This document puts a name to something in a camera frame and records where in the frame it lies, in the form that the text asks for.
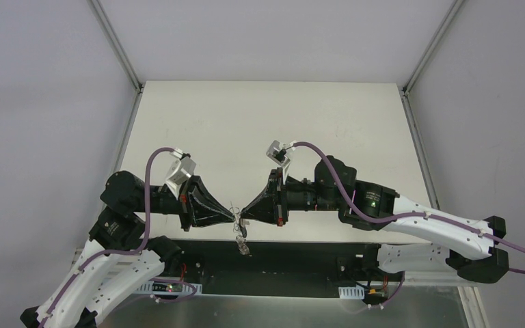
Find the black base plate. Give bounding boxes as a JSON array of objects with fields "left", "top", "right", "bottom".
[{"left": 176, "top": 239, "right": 380, "bottom": 298}]

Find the left circuit board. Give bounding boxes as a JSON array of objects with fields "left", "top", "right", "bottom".
[{"left": 133, "top": 281, "right": 202, "bottom": 296}]

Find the circuit board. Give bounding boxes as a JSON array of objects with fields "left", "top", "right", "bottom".
[
  {"left": 133, "top": 281, "right": 202, "bottom": 296},
  {"left": 338, "top": 285, "right": 388, "bottom": 302}
]

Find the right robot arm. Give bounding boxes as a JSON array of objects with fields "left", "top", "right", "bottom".
[{"left": 240, "top": 155, "right": 510, "bottom": 284}]

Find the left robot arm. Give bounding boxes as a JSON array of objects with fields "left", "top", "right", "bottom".
[{"left": 20, "top": 171, "right": 234, "bottom": 327}]

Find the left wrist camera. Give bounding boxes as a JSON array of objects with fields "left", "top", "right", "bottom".
[{"left": 165, "top": 148, "right": 196, "bottom": 198}]

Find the silver key black head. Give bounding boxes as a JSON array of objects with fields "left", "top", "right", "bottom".
[{"left": 238, "top": 219, "right": 247, "bottom": 238}]

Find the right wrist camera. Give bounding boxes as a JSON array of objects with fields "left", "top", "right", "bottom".
[{"left": 266, "top": 140, "right": 295, "bottom": 168}]

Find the right circuit board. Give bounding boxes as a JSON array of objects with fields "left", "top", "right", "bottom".
[{"left": 338, "top": 285, "right": 388, "bottom": 302}]

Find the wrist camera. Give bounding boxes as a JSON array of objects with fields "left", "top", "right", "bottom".
[
  {"left": 266, "top": 140, "right": 295, "bottom": 168},
  {"left": 165, "top": 148, "right": 196, "bottom": 198}
]

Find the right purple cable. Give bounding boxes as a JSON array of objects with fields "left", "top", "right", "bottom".
[{"left": 291, "top": 141, "right": 525, "bottom": 313}]

